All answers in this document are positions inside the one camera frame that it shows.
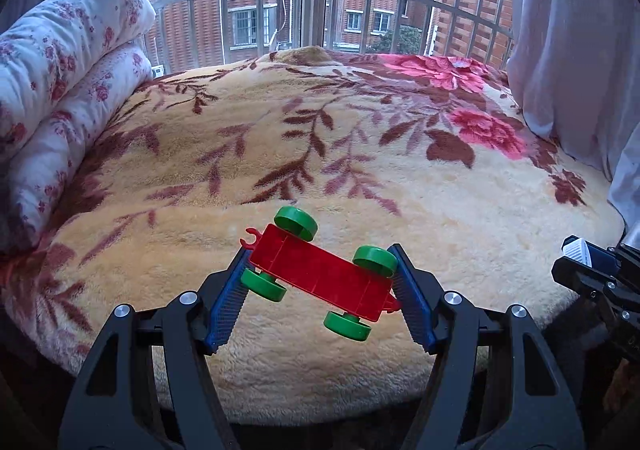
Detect red toy car green wheels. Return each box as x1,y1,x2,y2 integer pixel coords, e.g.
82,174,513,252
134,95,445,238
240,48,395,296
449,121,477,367
239,206,403,342

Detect white curtain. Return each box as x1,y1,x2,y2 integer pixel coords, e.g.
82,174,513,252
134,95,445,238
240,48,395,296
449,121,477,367
504,0,640,233

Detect green tree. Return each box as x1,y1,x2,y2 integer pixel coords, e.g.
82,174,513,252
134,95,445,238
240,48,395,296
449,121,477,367
369,24,424,55

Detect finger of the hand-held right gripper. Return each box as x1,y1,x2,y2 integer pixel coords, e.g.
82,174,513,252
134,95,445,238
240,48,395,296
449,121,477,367
606,244,640,281
551,257,640,331

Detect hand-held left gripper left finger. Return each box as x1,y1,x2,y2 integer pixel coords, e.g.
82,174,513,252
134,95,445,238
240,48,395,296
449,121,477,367
57,245,251,450

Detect red brick building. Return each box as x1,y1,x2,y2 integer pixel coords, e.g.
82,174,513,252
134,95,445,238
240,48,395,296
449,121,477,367
67,0,513,73

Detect white floral rolled quilt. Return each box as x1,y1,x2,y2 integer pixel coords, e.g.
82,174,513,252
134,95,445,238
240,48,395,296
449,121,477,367
0,0,157,251

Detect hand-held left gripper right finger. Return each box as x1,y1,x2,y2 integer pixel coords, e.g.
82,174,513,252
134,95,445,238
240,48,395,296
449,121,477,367
387,243,586,450

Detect beige floral plush blanket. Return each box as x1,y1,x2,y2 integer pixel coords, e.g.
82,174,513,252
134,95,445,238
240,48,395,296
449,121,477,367
0,46,626,426

